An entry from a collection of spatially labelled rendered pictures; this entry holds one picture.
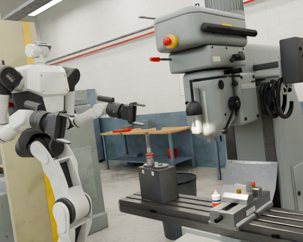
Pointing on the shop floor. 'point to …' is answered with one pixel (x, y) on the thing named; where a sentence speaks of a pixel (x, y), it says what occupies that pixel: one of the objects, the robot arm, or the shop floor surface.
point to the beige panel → (11, 43)
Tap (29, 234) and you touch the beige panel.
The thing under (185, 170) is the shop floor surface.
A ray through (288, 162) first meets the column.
